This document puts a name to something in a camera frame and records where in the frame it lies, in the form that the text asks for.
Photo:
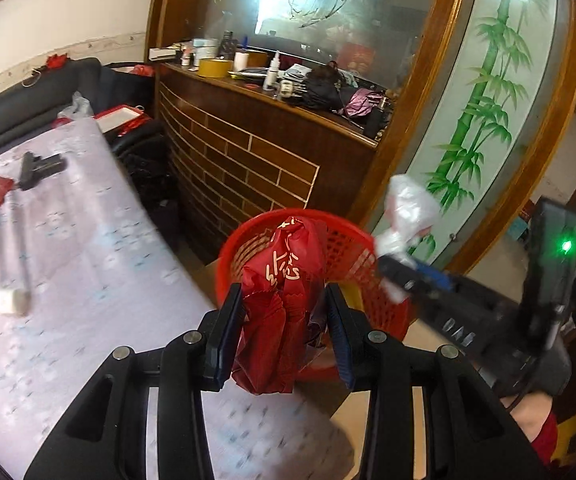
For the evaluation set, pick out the clear plastic bag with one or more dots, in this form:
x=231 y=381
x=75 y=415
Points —
x=75 y=106

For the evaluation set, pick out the red cloth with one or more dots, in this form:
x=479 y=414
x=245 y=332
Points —
x=56 y=60

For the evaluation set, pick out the white plastic bag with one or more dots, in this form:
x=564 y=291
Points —
x=410 y=210

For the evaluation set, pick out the black pouch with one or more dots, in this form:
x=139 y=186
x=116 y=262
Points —
x=40 y=167

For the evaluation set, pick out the pink umbrella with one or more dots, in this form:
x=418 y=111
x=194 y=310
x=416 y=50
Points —
x=363 y=102

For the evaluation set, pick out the yellow tape roll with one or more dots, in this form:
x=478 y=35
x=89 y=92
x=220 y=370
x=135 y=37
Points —
x=213 y=66

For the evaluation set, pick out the wooden cabinet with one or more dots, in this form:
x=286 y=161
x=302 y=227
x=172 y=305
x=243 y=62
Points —
x=268 y=160

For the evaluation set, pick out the black sofa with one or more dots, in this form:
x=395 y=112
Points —
x=22 y=110

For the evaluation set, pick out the black bag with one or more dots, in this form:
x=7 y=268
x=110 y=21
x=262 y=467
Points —
x=325 y=87

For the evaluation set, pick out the small white bottle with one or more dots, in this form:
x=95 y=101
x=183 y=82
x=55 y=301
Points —
x=271 y=75

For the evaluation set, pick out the person's right forearm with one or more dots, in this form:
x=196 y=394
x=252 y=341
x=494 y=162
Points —
x=530 y=415

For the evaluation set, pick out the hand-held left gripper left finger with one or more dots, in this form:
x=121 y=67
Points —
x=228 y=340

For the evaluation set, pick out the white spray bottle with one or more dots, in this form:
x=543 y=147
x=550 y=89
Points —
x=3 y=302

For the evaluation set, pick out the etched glass panel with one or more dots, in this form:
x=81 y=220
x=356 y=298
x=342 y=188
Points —
x=318 y=0

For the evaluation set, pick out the red plastic basket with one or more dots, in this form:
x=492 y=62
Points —
x=358 y=260

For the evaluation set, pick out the red and white flat box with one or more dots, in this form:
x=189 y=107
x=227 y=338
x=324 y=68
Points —
x=120 y=120

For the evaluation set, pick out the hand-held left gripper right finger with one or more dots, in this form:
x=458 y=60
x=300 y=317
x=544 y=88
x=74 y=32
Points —
x=340 y=340

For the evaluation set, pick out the bamboo print glass panel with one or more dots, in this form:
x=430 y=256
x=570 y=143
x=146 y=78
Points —
x=488 y=110

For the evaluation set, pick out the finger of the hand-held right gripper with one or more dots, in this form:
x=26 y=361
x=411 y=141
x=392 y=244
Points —
x=440 y=280
x=408 y=277

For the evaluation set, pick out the dark red snack packet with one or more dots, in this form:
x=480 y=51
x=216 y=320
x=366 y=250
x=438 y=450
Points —
x=280 y=310

